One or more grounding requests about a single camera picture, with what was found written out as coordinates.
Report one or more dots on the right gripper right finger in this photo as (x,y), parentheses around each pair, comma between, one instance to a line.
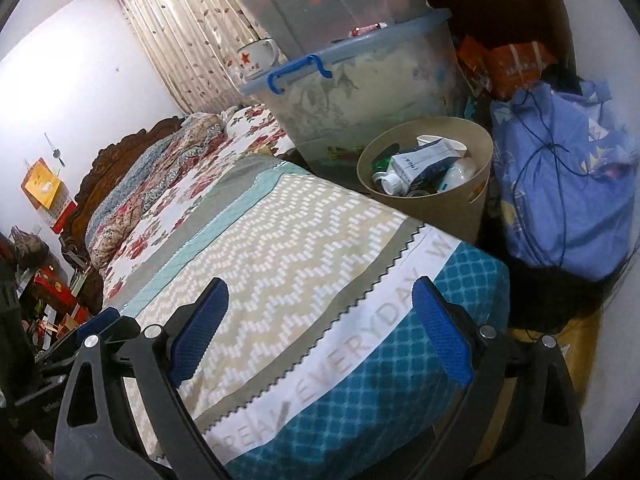
(516,416)

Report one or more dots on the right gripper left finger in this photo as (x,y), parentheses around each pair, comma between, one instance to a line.
(97,436)

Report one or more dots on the dark blue drink carton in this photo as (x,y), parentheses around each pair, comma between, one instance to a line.
(409,170)

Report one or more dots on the green crushed soda can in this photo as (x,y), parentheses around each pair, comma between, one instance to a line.
(381,163)

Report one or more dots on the red white toothpaste tube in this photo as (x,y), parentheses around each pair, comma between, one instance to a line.
(364,30)

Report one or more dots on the pink white paper cup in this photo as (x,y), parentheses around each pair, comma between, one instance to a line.
(455,145)

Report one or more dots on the beige round trash bin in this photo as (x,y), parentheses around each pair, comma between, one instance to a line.
(454,206)

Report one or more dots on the red paper gift bag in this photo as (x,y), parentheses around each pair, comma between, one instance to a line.
(47,287)

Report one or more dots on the folded floral quilt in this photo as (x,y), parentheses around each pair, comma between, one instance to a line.
(159,168)

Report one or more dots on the carved wooden headboard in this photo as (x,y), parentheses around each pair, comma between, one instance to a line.
(111,164)

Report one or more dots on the blue clothes bundle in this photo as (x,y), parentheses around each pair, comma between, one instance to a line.
(566,171)

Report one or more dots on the floral bed sheet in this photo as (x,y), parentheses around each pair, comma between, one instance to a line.
(249,130)

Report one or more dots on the orange snack bag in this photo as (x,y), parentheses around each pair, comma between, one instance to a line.
(501,71)

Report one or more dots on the lower storage box blue lid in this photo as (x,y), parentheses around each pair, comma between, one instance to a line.
(333,103)

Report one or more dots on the white enamel mug red star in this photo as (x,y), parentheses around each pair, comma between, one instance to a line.
(258,57)

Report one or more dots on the leaf pattern curtain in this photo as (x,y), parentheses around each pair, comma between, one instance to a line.
(192,45)

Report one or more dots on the yellow red wall calendar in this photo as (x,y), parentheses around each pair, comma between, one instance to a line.
(46,192)

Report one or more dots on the hanging keys on wall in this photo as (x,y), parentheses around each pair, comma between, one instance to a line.
(56,153)

